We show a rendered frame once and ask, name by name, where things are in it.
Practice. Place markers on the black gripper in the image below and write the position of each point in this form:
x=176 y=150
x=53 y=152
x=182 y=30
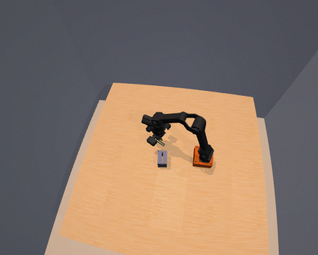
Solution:
x=157 y=135

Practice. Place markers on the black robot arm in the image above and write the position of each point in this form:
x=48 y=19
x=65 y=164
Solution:
x=158 y=122

